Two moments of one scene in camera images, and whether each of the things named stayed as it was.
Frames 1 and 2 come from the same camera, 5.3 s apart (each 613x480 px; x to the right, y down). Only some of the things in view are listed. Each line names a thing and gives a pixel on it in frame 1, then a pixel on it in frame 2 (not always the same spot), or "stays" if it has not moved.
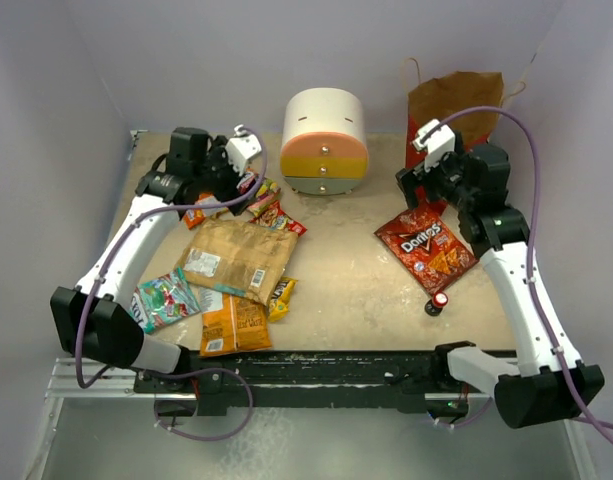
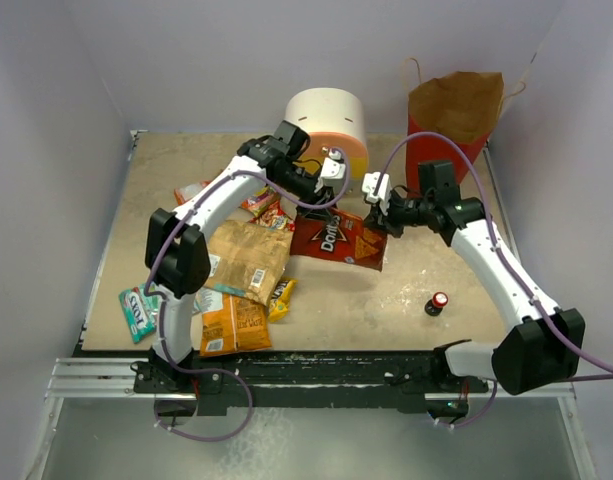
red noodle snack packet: (275, 217) stays
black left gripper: (217, 157) -> (318, 198)
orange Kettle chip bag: (242, 325) stays
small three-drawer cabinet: (324, 150) stays
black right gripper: (427, 177) -> (376, 220)
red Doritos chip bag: (429, 248) -> (340, 237)
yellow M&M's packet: (280, 301) stays
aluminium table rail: (116, 382) stays
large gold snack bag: (245, 257) stays
